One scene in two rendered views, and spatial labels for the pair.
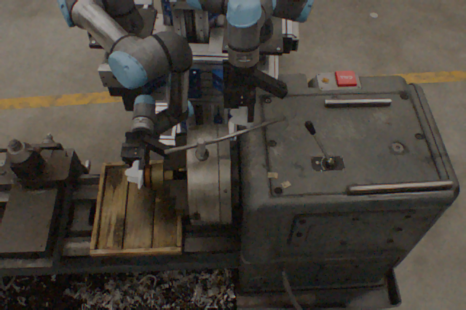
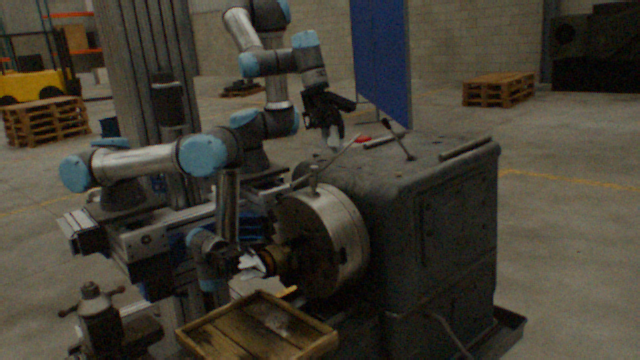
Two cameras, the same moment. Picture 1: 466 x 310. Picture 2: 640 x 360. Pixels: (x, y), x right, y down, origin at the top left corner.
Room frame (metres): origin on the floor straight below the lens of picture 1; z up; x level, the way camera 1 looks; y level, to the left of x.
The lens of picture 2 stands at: (-0.34, 0.86, 1.69)
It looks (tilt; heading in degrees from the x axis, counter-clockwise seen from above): 18 degrees down; 323
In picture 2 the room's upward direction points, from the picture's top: 6 degrees counter-clockwise
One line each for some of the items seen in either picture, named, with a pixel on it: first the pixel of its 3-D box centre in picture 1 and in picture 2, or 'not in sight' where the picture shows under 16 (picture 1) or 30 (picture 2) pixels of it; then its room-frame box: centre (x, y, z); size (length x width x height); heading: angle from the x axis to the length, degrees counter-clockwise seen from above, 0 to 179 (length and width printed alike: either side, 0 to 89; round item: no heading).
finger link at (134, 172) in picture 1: (134, 173); (249, 264); (0.73, 0.30, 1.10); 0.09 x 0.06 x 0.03; 1
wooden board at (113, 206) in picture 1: (140, 206); (254, 336); (0.73, 0.32, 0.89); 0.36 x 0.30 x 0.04; 2
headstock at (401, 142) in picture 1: (330, 168); (398, 205); (0.78, -0.32, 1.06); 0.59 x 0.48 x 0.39; 92
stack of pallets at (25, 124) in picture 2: not in sight; (46, 121); (10.36, -0.93, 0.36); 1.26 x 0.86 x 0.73; 106
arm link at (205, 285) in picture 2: (152, 127); (212, 269); (1.01, 0.29, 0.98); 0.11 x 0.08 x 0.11; 127
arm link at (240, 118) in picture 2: not in sight; (247, 127); (1.33, -0.09, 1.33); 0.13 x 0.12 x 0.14; 69
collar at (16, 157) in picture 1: (18, 150); (93, 300); (0.80, 0.68, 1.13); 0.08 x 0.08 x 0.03
